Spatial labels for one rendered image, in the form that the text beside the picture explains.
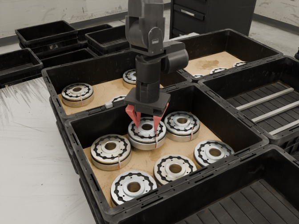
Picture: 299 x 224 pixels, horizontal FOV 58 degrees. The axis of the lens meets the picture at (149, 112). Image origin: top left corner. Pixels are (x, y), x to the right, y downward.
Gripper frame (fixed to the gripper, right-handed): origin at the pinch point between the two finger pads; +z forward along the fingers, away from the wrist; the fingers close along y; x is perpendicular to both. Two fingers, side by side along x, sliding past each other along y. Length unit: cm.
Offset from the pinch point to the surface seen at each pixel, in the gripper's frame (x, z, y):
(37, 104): -20, 19, 55
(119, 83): -26.3, 5.8, 19.5
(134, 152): 4.7, 6.1, 1.8
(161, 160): 7.6, 3.1, -6.5
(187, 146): -1.8, 5.8, -11.0
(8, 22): -199, 64, 242
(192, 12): -173, 20, 20
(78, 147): 16.3, -3.6, 10.2
